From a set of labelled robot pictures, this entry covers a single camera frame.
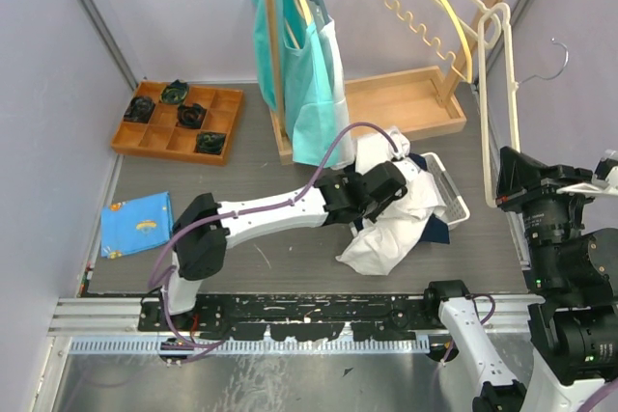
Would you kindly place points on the rolled dark sock top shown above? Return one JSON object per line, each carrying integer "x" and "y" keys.
{"x": 174, "y": 93}

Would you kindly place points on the rolled dark sock bottom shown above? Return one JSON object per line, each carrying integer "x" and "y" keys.
{"x": 208, "y": 142}

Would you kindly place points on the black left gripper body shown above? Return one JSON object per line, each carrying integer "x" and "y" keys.
{"x": 373, "y": 212}

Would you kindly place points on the teal hanging t shirt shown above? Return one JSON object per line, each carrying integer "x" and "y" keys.
{"x": 309, "y": 105}

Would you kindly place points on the white perforated plastic basket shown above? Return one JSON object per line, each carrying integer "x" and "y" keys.
{"x": 456, "y": 210}

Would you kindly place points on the wooden compartment tray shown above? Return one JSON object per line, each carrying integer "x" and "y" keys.
{"x": 162, "y": 138}

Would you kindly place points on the rolled dark sock left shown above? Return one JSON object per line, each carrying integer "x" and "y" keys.
{"x": 139, "y": 110}

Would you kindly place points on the blue folded cloth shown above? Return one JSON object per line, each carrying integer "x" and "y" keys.
{"x": 135, "y": 226}

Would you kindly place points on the navy t shirt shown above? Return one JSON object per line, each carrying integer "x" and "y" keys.
{"x": 435, "y": 231}

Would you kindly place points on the white slotted cable duct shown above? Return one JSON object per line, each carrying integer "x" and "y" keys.
{"x": 159, "y": 345}

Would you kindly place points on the wooden clothes rack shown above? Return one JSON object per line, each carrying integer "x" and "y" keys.
{"x": 392, "y": 78}

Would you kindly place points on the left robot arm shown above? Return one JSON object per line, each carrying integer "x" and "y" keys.
{"x": 207, "y": 229}

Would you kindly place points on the rolled dark sock middle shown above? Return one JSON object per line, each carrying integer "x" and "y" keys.
{"x": 191, "y": 116}

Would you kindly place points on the rolled dark sock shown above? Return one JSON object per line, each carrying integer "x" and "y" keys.
{"x": 208, "y": 142}
{"x": 191, "y": 116}
{"x": 139, "y": 110}
{"x": 174, "y": 93}

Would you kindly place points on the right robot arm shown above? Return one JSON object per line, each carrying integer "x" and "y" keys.
{"x": 574, "y": 329}

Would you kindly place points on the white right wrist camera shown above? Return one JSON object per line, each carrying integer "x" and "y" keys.
{"x": 603, "y": 182}

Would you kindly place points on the white t shirt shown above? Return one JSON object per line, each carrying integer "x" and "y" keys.
{"x": 384, "y": 243}

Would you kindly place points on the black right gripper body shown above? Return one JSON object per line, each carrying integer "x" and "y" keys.
{"x": 539, "y": 188}

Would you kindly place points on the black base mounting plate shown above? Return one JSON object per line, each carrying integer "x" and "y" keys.
{"x": 307, "y": 317}

